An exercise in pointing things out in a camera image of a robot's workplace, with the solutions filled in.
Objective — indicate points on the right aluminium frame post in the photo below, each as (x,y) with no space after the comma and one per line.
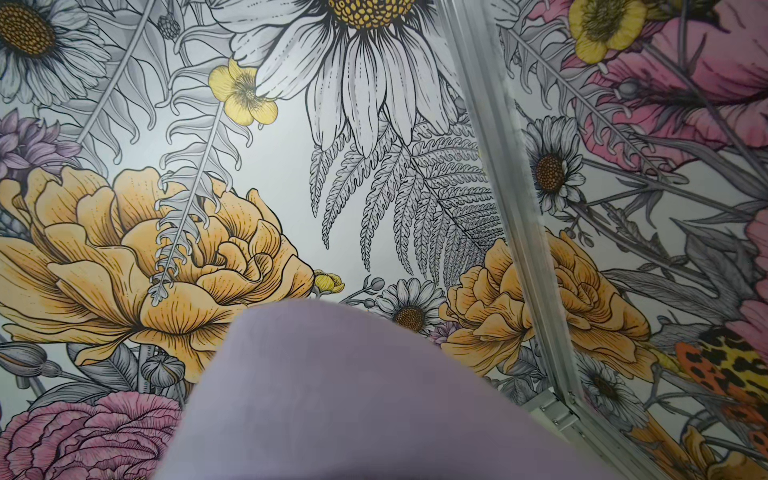
(473,38)

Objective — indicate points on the lavender cloth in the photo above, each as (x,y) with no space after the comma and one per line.
(308,389)

